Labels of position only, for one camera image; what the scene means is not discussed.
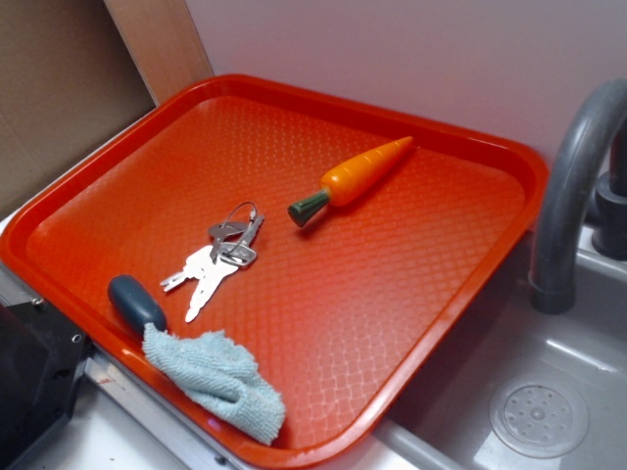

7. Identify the brown cardboard panel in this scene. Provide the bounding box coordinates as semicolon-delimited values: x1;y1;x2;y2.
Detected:
1;1;154;216

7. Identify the wooden board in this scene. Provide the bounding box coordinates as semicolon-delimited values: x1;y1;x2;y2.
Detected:
105;0;214;105

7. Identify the grey toy sink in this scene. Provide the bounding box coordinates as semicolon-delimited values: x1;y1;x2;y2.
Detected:
376;229;627;470

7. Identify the light blue cloth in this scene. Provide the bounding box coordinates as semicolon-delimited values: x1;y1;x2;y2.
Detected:
142;323;286;446

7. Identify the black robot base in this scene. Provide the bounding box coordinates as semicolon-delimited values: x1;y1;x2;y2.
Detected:
1;302;90;469

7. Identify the grey toy faucet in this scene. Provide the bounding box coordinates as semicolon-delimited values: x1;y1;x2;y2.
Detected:
529;78;626;314

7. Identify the sink drain strainer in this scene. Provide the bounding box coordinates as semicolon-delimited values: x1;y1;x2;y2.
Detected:
489;374;589;459

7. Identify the dark blue handle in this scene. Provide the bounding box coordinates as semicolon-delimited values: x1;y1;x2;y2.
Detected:
107;274;167;336

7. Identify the silver key bunch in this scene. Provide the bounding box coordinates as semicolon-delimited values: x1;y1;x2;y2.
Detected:
160;202;265;323

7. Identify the orange toy carrot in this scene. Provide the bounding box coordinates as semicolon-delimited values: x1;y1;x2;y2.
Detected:
287;136;413;227

